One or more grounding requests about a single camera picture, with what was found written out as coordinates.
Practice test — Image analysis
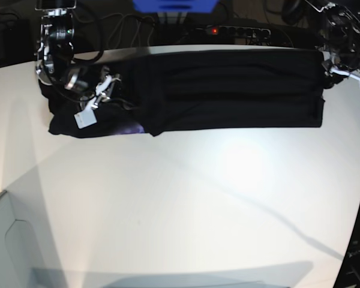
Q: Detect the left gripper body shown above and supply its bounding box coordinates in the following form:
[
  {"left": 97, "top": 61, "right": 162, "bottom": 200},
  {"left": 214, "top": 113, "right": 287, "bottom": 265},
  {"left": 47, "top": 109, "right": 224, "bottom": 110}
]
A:
[{"left": 322, "top": 59, "right": 360, "bottom": 81}]

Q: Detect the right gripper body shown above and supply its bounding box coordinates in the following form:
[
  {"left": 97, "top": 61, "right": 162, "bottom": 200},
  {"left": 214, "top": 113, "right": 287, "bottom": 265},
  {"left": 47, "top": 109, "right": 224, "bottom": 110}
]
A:
[{"left": 79, "top": 74, "right": 122, "bottom": 110}]

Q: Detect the black T-shirt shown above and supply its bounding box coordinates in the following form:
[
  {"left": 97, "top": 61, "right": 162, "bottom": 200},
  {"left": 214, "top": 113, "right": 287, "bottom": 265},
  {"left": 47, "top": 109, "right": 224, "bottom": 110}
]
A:
[{"left": 40, "top": 49, "right": 325, "bottom": 139}]

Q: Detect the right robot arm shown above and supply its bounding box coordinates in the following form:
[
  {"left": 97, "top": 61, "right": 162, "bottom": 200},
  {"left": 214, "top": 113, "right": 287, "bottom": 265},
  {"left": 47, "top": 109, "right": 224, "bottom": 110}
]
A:
[{"left": 35, "top": 1, "right": 122, "bottom": 110}]

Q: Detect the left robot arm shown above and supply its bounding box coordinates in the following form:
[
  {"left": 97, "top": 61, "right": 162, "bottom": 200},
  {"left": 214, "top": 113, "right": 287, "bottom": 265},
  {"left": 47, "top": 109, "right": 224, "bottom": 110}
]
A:
[{"left": 281, "top": 1, "right": 360, "bottom": 88}]

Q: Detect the black power strip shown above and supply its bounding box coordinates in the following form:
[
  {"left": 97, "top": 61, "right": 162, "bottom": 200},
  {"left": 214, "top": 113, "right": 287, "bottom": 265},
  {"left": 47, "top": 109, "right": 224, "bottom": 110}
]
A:
[{"left": 200, "top": 25, "right": 271, "bottom": 40}]

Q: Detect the blue plastic box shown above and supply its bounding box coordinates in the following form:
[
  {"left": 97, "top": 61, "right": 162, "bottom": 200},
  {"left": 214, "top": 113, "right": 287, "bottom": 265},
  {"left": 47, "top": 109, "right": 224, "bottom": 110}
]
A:
[{"left": 133, "top": 0, "right": 218, "bottom": 13}]

